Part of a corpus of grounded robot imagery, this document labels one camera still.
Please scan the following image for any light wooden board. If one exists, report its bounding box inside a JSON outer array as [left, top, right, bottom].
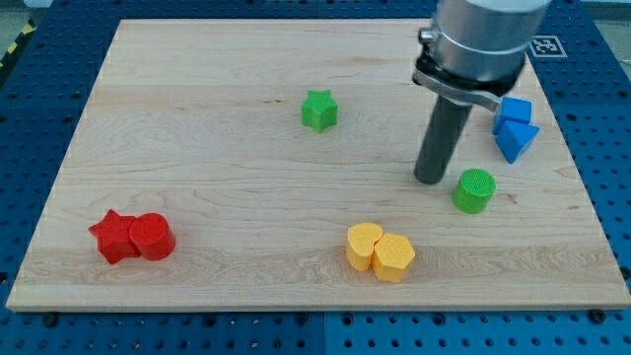
[[7, 20, 630, 312]]

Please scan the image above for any yellow heart block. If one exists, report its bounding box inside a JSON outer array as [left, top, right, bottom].
[[345, 223, 384, 271]]

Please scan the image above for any blue cube block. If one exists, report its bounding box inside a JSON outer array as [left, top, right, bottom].
[[492, 97, 532, 135]]

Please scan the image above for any blue triangle block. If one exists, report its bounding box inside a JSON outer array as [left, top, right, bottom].
[[496, 121, 540, 164]]

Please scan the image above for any red cylinder block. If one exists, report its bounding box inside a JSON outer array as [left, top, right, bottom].
[[129, 213, 175, 261]]

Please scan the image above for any white fiducial marker tag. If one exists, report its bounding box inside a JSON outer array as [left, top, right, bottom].
[[529, 35, 567, 58]]

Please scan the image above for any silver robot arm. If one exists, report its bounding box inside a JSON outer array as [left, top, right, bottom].
[[412, 0, 550, 111]]

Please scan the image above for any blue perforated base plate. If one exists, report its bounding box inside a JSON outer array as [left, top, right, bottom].
[[1, 1, 630, 354]]

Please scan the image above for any green star block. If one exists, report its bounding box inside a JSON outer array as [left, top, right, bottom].
[[301, 90, 338, 133]]

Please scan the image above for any yellow hexagon block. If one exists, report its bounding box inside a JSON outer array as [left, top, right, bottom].
[[372, 233, 416, 283]]

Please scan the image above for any green cylinder block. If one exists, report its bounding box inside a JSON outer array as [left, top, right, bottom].
[[452, 169, 497, 214]]

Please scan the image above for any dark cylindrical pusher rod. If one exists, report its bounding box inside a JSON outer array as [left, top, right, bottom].
[[413, 96, 472, 184]]

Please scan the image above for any red star block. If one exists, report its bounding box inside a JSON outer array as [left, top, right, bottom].
[[88, 209, 140, 264]]

